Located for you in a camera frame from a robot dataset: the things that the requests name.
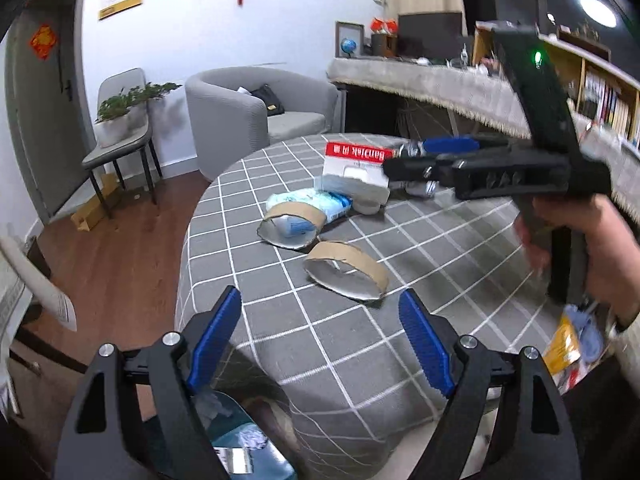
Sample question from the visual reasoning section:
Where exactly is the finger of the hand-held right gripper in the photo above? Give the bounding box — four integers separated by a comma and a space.
420, 134, 512, 156
382, 155, 457, 187

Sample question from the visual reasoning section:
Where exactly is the person's right hand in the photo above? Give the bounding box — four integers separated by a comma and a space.
515, 193, 640, 322

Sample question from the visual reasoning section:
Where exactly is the red door decoration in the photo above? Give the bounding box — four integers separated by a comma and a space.
28, 23, 57, 61

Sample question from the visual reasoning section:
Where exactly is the flat cardboard box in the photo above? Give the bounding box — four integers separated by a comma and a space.
70, 172, 123, 232

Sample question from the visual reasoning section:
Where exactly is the black bag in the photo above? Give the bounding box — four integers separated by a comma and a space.
248, 84, 286, 117

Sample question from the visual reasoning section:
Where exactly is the grey armchair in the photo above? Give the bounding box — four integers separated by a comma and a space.
185, 66, 346, 183

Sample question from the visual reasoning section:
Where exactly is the grey chair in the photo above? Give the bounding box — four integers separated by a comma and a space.
81, 67, 163, 218

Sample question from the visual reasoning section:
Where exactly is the grey picture frame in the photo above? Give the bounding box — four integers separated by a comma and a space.
334, 21, 365, 59

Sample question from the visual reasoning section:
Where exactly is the pile of crumpled tissues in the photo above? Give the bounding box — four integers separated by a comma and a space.
200, 392, 272, 453

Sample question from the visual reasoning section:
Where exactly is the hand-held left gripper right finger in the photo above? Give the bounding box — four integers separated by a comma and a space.
398, 289, 583, 480

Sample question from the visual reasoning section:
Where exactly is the light blue packet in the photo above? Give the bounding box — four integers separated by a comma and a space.
575, 310, 604, 362

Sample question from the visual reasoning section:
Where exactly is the white red carton box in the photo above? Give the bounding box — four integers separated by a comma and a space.
320, 141, 401, 206

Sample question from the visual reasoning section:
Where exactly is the brown wooden box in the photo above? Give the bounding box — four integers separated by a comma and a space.
371, 32, 398, 57

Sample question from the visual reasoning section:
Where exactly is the bushy plant in white pot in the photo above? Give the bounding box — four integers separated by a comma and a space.
95, 91, 136, 148

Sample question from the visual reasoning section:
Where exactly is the cardboard tape ring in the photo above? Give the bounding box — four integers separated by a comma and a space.
256, 202, 327, 251
303, 241, 390, 302

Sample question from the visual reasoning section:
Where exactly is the grey fringed table cloth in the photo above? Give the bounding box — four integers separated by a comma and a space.
327, 57, 640, 221

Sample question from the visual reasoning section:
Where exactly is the yellow packet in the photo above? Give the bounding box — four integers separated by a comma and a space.
542, 305, 583, 376

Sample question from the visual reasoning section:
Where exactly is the black monitor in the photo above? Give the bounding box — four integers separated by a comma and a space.
397, 10, 463, 61

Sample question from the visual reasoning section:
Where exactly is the wooden bookshelf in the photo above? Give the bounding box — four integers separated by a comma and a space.
472, 20, 640, 148

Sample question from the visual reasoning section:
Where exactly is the teal trash bin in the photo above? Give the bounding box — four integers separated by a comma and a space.
192, 390, 298, 480

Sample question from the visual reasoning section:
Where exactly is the long-branched plant in white pot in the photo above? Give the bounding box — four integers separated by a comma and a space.
127, 81, 182, 131

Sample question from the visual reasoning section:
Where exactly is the dark grey door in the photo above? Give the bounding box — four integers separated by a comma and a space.
5, 2, 96, 226

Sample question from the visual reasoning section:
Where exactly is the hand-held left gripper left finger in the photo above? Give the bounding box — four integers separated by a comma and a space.
52, 285, 243, 480

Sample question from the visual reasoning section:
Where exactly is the row of books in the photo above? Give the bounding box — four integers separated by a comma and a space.
577, 67, 640, 143

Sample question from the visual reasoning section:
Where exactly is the round ceiling lamp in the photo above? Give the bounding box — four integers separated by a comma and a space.
580, 0, 618, 28

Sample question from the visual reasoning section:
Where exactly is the blue white plastic packet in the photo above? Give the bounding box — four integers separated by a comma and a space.
265, 187, 353, 223

